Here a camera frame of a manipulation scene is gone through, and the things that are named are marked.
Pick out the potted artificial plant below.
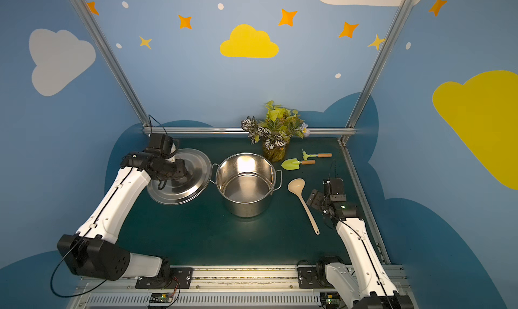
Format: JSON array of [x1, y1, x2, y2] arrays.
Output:
[[241, 101, 310, 163]]

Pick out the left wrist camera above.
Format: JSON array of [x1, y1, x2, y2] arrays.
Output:
[[144, 133, 177, 159]]

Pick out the green garden hand rake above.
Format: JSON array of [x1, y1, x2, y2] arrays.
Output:
[[302, 150, 333, 161]]

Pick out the left aluminium frame post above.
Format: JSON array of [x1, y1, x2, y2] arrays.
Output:
[[69, 0, 153, 135]]

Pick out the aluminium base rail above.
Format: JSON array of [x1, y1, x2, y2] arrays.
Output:
[[68, 265, 337, 308]]

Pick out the green garden trowel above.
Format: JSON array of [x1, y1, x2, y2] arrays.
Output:
[[281, 158, 316, 171]]

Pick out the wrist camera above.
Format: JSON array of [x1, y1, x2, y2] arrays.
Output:
[[144, 133, 177, 159], [323, 178, 345, 196]]

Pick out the left circuit board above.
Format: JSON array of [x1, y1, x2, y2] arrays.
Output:
[[149, 293, 175, 306]]

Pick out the circuit board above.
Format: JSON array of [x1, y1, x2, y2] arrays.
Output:
[[320, 292, 342, 309], [149, 293, 175, 306]]

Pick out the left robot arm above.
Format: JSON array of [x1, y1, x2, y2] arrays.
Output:
[[57, 152, 188, 281]]

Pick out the right aluminium frame post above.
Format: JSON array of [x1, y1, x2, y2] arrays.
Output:
[[345, 0, 415, 132]]

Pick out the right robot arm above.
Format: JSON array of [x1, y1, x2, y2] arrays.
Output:
[[306, 190, 414, 308]]

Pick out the stainless steel pot lid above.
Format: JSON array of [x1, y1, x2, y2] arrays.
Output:
[[147, 149, 212, 205]]

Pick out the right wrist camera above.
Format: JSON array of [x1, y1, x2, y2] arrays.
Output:
[[323, 178, 345, 196]]

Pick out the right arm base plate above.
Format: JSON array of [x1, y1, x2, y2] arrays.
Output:
[[295, 256, 345, 289]]

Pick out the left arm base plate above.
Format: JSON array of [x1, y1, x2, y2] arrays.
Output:
[[135, 267, 194, 290]]

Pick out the aluminium frame post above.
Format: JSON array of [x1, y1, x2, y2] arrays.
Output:
[[345, 0, 415, 132], [69, 0, 153, 135]]

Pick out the rear aluminium frame bar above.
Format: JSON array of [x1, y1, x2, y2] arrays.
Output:
[[143, 127, 356, 136]]

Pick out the right circuit board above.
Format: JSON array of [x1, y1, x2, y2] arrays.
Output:
[[320, 292, 342, 309]]

